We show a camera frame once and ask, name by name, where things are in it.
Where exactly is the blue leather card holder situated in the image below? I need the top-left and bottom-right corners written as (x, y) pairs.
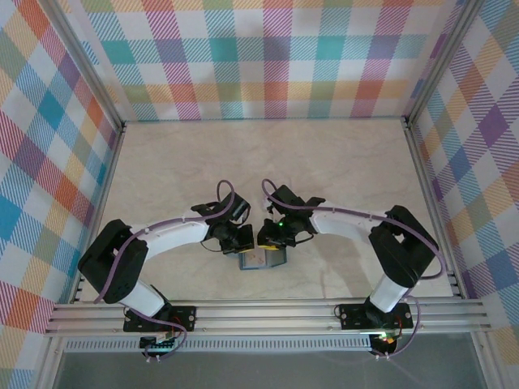
top-left (236, 248), bottom-right (290, 271)

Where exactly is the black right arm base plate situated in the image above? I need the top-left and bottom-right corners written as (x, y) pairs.
top-left (338, 301), bottom-right (414, 331)

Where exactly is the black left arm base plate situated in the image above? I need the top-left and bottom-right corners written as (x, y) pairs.
top-left (122, 306), bottom-right (198, 334)

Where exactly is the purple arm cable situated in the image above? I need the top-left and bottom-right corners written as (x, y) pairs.
top-left (261, 177), bottom-right (444, 361)
top-left (93, 179), bottom-right (237, 362)

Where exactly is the aluminium frame cross rail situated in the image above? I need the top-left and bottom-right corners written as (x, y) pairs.
top-left (43, 297), bottom-right (492, 337)

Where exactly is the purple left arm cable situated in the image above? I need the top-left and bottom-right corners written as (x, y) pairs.
top-left (93, 179), bottom-right (237, 362)

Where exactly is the small circuit board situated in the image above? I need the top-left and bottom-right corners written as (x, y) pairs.
top-left (371, 330), bottom-right (401, 350)
top-left (139, 331), bottom-right (182, 353)

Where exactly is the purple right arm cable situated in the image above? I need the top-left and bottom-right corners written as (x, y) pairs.
top-left (261, 177), bottom-right (444, 361)

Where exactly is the aluminium frame leg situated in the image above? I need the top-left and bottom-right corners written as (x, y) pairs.
top-left (34, 336), bottom-right (66, 389)
top-left (470, 331), bottom-right (498, 389)

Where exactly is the aluminium side rail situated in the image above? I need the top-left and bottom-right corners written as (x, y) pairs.
top-left (403, 119), bottom-right (465, 299)
top-left (68, 121), bottom-right (127, 305)

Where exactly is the aluminium frame post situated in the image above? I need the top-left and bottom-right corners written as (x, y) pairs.
top-left (401, 0), bottom-right (482, 126)
top-left (48, 0), bottom-right (127, 129)

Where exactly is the slotted grey cable duct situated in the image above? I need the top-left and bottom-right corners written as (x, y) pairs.
top-left (63, 338), bottom-right (374, 353)

